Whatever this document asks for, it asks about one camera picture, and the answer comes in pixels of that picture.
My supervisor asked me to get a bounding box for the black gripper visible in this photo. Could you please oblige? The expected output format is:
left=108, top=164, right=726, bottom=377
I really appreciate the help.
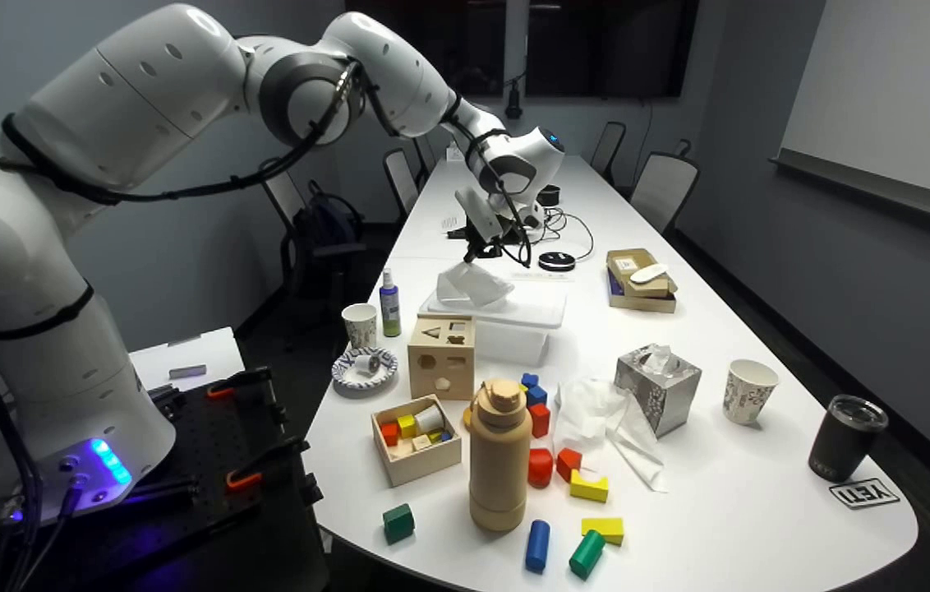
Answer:
left=445, top=189, right=512, bottom=269

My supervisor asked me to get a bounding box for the white lunchbox lid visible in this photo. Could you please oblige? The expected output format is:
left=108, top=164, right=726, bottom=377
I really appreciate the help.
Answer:
left=419, top=277, right=572, bottom=334

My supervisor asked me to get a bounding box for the translucent plastic lunchbox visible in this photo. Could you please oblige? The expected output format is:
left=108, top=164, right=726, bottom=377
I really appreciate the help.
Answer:
left=470, top=315, right=568, bottom=373

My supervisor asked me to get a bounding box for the black round speaker puck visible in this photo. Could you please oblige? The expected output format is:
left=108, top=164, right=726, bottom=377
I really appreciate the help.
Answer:
left=537, top=250, right=578, bottom=277

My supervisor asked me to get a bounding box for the blue spray bottle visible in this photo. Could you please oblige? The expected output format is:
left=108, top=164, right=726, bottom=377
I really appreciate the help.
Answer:
left=376, top=269, right=404, bottom=341

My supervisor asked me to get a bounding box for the wooden shape sorter cube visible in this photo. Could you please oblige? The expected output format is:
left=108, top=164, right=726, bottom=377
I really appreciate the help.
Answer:
left=408, top=314, right=480, bottom=405

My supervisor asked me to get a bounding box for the patterned paper cup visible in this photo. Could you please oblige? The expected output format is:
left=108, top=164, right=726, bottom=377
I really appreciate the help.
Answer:
left=340, top=300, right=382, bottom=357

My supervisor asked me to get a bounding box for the dark chair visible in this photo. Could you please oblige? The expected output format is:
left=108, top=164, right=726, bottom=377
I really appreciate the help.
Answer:
left=261, top=162, right=378, bottom=307

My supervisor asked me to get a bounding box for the brown cardboard box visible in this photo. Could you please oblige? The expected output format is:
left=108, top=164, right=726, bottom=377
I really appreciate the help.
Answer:
left=605, top=246, right=680, bottom=315

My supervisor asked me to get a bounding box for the grey conference chair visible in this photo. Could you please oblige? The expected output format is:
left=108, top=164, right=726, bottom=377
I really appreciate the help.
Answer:
left=627, top=153, right=700, bottom=238
left=589, top=118, right=632, bottom=181

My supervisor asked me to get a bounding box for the blue striped paper plate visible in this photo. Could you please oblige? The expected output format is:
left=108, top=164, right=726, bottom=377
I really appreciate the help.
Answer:
left=330, top=341, right=402, bottom=400

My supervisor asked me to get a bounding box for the crumpled clear plastic bag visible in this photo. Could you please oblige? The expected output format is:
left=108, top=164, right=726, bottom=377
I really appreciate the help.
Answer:
left=557, top=377, right=638, bottom=453

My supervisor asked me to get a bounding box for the tan wooden bottle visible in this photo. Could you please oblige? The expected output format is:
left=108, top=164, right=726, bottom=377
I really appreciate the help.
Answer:
left=459, top=380, right=537, bottom=539

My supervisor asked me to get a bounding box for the open wooden tray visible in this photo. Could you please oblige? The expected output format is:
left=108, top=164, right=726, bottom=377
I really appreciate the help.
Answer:
left=370, top=391, right=466, bottom=489

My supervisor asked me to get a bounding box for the round red wooden block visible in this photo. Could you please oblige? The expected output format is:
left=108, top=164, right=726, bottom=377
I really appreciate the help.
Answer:
left=526, top=443, right=557, bottom=493

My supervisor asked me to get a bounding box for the grey tissue box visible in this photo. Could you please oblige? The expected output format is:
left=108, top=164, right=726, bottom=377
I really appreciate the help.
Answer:
left=611, top=341, right=707, bottom=442

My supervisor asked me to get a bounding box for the white plastic wrapper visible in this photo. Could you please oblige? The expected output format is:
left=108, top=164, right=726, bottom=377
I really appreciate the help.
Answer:
left=605, top=420, right=672, bottom=493

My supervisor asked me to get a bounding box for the green wooden block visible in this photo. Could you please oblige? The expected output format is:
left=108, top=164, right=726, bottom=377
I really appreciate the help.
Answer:
left=382, top=500, right=419, bottom=545

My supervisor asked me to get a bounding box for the blue wooden cylinder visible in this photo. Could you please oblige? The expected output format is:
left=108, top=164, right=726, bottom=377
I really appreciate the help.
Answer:
left=522, top=518, right=557, bottom=577

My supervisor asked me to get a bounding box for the white paper cup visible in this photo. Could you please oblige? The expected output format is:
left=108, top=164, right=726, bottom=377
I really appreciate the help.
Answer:
left=719, top=357, right=781, bottom=429

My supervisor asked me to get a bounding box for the white board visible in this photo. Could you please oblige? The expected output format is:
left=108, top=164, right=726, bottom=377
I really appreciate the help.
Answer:
left=130, top=325, right=251, bottom=394

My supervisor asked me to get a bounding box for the green wooden cylinder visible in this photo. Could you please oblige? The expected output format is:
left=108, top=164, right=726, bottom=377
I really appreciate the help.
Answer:
left=567, top=529, right=608, bottom=582

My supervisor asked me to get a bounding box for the black robot cart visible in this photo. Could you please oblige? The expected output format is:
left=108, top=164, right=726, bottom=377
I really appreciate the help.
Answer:
left=99, top=366, right=326, bottom=592

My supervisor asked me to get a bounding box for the whiteboard marker tray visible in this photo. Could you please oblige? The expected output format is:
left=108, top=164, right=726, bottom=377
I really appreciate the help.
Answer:
left=773, top=144, right=930, bottom=238

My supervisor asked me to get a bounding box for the dark metal tumbler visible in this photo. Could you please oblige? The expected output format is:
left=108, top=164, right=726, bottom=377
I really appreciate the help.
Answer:
left=807, top=391, right=891, bottom=483

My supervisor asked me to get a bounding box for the printed table label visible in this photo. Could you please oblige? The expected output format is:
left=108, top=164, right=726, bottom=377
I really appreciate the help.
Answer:
left=825, top=477, right=905, bottom=514

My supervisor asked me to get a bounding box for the whiteboard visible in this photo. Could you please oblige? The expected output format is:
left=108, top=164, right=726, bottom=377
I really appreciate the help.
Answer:
left=780, top=0, right=930, bottom=210

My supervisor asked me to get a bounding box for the black cable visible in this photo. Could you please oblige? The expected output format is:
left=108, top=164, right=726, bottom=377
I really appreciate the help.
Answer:
left=532, top=205, right=600, bottom=267

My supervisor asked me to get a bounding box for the dark wall monitor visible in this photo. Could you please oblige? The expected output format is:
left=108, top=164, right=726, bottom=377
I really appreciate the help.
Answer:
left=347, top=0, right=510, bottom=99
left=526, top=0, right=703, bottom=102

